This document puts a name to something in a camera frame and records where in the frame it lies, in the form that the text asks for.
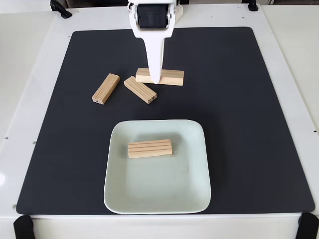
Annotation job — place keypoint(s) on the wooden block with stepped edge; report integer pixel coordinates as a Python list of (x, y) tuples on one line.
[(172, 77)]

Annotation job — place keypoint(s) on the grooved wooden block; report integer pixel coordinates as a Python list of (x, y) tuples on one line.
[(106, 89), (140, 90)]

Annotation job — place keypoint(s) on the wooden block with dark grooves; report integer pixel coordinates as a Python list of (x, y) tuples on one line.
[(149, 149)]

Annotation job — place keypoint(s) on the pale green square plate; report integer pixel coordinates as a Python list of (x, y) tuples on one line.
[(157, 186)]

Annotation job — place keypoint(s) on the black table clamp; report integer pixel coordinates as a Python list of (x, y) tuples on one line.
[(62, 11), (252, 6), (309, 226), (23, 227)]

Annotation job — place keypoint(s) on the black rubber mat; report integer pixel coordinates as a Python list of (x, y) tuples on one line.
[(74, 149)]

